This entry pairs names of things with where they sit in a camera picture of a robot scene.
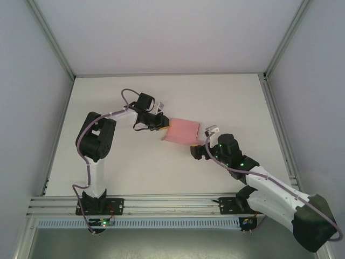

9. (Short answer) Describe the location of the pink cloth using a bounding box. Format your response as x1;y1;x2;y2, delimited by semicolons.
161;118;202;146

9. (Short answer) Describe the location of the circuit board with green light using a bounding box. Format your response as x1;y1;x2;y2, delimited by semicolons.
89;219;115;228

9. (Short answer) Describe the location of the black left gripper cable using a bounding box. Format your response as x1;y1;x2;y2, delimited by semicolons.
133;120;149;133

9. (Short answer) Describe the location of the aluminium rear table rail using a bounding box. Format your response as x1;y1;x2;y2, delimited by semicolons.
73;71;266;79

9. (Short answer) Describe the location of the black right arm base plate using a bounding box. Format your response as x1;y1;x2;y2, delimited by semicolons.
219;196;266;216

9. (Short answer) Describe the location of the aluminium mounting rail beam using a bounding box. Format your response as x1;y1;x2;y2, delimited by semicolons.
25;192;321;217

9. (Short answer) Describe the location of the aluminium side table rail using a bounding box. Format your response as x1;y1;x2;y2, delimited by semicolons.
259;74;304;194
39;77;75;197

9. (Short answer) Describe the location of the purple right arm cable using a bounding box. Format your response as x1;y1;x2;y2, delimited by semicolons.
204;134;340;241

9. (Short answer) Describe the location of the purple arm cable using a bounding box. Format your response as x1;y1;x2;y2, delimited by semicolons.
204;134;340;241
71;88;141;237

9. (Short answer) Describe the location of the white slotted cable duct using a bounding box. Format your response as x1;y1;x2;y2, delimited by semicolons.
36;217;241;230

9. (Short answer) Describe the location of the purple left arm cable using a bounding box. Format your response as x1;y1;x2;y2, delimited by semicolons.
71;88;141;237

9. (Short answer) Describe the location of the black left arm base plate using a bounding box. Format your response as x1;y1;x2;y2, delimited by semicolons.
74;197;125;216

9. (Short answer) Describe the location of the aluminium frame post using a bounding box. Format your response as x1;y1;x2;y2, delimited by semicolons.
263;0;315;81
26;0;76;81

